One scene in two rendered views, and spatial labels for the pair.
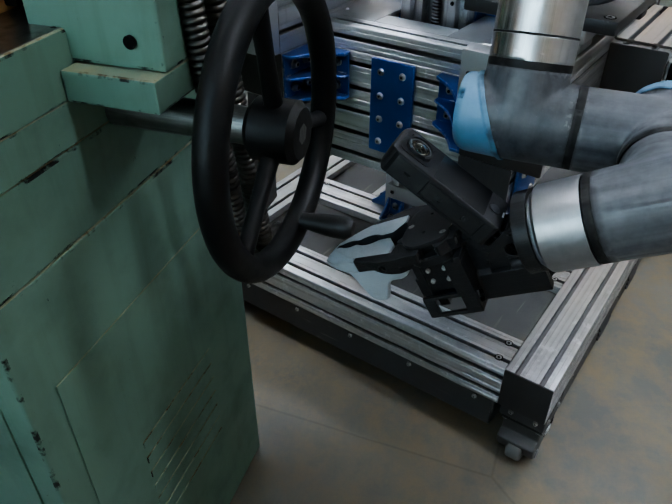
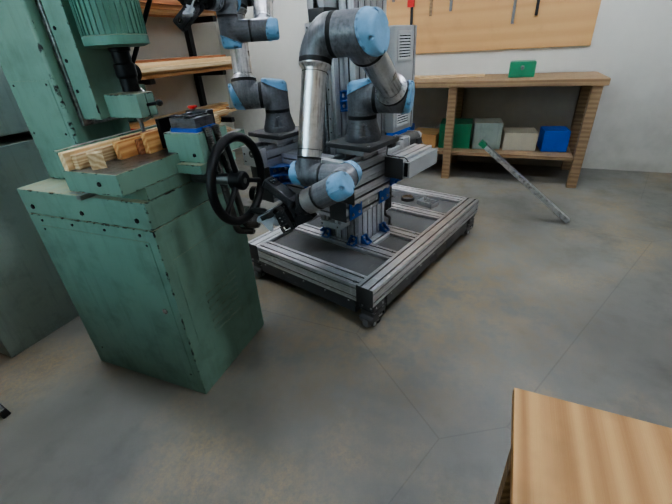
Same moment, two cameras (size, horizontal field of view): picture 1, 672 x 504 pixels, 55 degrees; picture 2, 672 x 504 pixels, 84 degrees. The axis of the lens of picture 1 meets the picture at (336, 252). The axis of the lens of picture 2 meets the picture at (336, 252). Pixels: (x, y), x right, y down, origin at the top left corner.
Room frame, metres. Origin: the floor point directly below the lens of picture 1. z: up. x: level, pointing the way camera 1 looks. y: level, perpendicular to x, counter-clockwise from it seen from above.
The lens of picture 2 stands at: (-0.57, -0.33, 1.17)
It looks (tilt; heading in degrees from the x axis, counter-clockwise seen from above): 29 degrees down; 5
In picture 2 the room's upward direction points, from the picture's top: 4 degrees counter-clockwise
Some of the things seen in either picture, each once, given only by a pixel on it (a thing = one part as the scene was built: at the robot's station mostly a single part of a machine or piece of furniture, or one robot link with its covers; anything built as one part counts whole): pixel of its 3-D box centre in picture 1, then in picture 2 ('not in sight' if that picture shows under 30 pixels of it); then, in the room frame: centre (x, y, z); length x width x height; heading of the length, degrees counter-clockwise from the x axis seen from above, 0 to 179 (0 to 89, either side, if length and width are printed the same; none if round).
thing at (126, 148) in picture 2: not in sight; (150, 141); (0.63, 0.35, 0.93); 0.26 x 0.02 x 0.05; 162
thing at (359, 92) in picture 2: not in sight; (363, 96); (1.01, -0.35, 0.98); 0.13 x 0.12 x 0.14; 68
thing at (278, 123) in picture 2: not in sight; (278, 119); (1.30, 0.06, 0.87); 0.15 x 0.15 x 0.10
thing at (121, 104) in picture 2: not in sight; (132, 107); (0.67, 0.40, 1.03); 0.14 x 0.07 x 0.09; 72
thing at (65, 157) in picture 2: not in sight; (147, 137); (0.69, 0.39, 0.92); 0.60 x 0.02 x 0.05; 162
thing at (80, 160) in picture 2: not in sight; (160, 137); (0.72, 0.36, 0.92); 0.64 x 0.02 x 0.04; 162
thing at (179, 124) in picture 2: not in sight; (194, 119); (0.63, 0.18, 0.99); 0.13 x 0.11 x 0.06; 162
